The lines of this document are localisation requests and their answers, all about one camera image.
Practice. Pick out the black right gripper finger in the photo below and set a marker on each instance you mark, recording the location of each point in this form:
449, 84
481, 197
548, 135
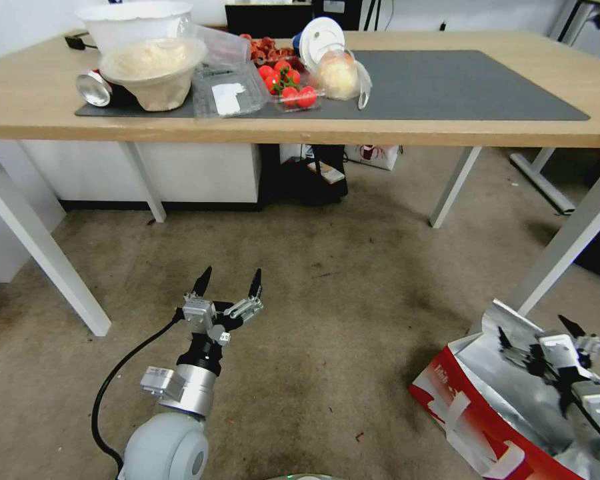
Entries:
506, 342
580, 332

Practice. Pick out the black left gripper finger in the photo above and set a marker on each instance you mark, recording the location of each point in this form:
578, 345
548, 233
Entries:
255, 287
203, 283

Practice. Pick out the red foil food delivery bag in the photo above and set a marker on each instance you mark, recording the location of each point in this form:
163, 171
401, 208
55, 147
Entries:
480, 390

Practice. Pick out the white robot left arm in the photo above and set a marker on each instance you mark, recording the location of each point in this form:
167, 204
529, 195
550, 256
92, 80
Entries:
165, 445

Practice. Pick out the black bag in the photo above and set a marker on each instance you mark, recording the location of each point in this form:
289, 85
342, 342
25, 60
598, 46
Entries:
310, 175

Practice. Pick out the white paper bag red print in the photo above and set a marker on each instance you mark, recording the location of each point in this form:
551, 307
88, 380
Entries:
375, 156

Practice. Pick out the lidded bowl with beige food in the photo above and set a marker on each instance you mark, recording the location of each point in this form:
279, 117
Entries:
152, 67

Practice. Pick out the plastic bag with bread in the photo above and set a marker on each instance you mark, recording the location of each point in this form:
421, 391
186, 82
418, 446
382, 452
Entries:
337, 75

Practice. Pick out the white cabinet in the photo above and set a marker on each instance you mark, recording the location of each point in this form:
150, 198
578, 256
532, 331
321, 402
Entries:
195, 170

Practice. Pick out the white robot front shell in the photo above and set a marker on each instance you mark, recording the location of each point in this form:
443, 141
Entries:
307, 477

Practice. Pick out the clear plastic clamshell container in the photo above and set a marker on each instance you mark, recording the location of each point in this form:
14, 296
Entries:
227, 92

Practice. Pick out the clear box of tomatoes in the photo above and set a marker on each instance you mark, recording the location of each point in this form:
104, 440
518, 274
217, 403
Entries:
290, 87

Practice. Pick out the wooden table with white legs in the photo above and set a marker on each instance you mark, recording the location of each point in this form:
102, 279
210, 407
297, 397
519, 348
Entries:
430, 132

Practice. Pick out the red soda can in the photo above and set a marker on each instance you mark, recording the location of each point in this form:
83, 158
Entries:
92, 87

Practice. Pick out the container of red snacks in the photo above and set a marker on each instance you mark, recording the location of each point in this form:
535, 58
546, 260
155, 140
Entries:
270, 49

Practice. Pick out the blue cup with white lid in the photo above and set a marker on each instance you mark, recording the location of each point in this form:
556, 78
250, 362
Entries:
320, 37

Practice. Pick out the grey desk mat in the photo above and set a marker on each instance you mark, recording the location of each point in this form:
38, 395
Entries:
455, 85

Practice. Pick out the black monitor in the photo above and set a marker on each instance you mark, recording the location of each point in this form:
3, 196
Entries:
267, 17

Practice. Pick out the large white plastic bowl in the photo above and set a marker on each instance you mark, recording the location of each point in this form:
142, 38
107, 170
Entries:
130, 22

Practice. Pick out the black power adapter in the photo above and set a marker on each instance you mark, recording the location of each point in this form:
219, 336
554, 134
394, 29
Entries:
77, 41

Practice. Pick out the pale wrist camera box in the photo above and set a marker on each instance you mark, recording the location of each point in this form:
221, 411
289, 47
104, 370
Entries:
559, 351
198, 312

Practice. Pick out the white desk leg frame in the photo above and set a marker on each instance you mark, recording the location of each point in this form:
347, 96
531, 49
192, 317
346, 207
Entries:
542, 180

